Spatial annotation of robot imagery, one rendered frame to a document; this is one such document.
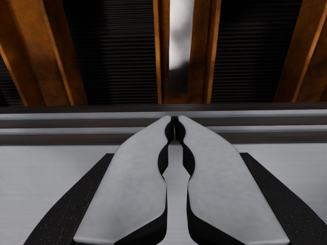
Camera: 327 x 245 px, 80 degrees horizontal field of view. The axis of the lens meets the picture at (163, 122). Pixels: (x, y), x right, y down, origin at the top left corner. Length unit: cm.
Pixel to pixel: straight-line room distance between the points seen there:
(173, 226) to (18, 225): 19
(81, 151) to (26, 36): 24
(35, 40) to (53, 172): 22
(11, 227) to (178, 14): 33
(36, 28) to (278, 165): 36
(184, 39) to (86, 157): 18
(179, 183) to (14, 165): 16
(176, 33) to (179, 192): 19
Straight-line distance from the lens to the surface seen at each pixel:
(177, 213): 24
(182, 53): 27
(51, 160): 21
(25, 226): 32
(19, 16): 38
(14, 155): 23
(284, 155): 20
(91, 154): 19
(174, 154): 18
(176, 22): 27
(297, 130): 21
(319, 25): 33
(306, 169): 23
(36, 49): 38
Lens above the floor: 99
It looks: 58 degrees down
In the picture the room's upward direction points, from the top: 177 degrees counter-clockwise
